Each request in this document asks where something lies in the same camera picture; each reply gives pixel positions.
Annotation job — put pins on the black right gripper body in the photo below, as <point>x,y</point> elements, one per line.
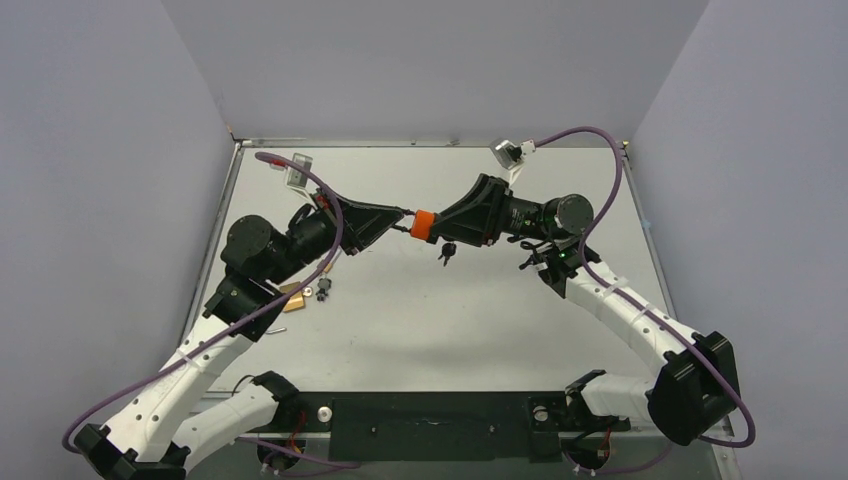
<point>496,211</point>

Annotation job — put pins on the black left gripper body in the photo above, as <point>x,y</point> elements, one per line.
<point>352,237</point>

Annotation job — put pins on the orange round padlock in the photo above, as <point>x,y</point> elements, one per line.
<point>422,224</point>

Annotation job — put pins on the black headed key bunch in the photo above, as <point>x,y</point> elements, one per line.
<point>448,251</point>

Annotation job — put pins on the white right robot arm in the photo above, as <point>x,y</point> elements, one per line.
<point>693,379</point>

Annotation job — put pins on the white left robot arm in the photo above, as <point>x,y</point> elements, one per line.
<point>157,435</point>

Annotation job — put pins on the small black keys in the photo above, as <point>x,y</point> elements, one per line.
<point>324,285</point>

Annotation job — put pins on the large brass padlock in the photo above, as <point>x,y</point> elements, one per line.
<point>297,301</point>

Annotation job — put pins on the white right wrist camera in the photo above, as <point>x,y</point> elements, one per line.
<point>511,157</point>

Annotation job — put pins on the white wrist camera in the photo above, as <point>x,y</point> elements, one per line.
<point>511,157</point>
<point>295,179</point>

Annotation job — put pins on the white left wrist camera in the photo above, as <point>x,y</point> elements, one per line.
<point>295,179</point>

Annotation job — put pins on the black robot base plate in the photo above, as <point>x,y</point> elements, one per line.
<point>440,426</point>

